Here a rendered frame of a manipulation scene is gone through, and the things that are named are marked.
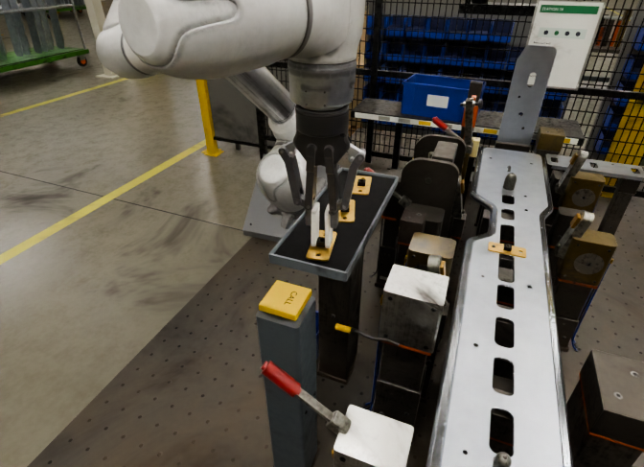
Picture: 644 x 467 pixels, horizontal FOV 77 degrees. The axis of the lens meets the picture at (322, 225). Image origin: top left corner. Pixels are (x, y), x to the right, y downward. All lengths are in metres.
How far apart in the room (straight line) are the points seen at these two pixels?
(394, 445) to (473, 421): 0.16
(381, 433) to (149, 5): 0.54
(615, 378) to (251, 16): 0.72
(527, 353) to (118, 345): 1.90
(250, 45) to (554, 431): 0.66
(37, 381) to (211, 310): 1.20
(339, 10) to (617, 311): 1.25
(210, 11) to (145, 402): 0.92
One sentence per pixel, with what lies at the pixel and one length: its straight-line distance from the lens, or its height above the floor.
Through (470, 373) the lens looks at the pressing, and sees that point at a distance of 0.76.
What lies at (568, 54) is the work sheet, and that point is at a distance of 1.94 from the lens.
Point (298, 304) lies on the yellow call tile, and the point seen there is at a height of 1.16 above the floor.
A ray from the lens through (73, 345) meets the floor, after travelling 2.41.
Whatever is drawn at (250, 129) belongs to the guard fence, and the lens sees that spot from 3.84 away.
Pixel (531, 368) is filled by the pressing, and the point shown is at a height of 1.00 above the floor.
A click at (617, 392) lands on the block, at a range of 0.80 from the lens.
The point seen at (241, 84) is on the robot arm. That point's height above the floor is 1.29.
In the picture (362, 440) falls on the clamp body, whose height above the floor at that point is 1.06.
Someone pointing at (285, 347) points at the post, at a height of 1.09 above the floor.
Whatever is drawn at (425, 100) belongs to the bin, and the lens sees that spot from 1.79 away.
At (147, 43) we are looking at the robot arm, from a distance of 0.42.
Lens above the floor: 1.58
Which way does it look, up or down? 33 degrees down
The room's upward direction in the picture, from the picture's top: straight up
